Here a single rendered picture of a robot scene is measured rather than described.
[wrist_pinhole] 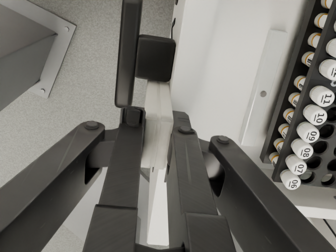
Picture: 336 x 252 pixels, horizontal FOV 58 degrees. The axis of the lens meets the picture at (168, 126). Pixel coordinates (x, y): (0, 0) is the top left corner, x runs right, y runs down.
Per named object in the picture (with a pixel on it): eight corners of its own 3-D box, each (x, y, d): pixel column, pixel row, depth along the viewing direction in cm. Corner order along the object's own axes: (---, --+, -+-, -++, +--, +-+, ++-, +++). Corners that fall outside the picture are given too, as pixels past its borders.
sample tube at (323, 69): (296, 64, 24) (325, 80, 20) (300, 48, 24) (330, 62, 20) (311, 64, 24) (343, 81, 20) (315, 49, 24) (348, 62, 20)
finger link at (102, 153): (138, 174, 14) (74, 167, 14) (142, 129, 19) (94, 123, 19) (142, 147, 14) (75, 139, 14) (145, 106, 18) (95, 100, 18)
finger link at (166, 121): (159, 119, 15) (174, 120, 15) (158, 79, 21) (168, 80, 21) (151, 169, 16) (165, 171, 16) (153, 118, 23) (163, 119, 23)
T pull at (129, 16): (115, 103, 22) (113, 110, 21) (124, -9, 19) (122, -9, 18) (164, 109, 22) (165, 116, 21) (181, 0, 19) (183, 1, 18)
